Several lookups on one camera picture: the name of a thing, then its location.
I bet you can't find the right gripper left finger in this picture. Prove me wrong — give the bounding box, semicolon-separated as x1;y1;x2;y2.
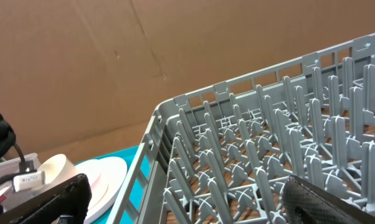
0;174;92;224

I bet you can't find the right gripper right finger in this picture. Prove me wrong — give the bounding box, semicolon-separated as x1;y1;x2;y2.
282;175;375;224

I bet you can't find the grey dishwasher rack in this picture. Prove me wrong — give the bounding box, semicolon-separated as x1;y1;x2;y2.
105;30;375;224

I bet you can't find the pink cup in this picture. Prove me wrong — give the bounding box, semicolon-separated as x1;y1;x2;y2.
37;154;76;185

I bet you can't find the pink round plate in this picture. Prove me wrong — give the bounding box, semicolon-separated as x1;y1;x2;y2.
75;156;128;224

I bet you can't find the clear plastic bin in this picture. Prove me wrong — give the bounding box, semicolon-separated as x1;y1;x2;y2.
0;152;42;187

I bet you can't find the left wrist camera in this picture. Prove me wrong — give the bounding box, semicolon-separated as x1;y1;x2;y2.
12;171;45;192

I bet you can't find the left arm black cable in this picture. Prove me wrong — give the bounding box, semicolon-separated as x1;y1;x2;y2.
0;141;36;190

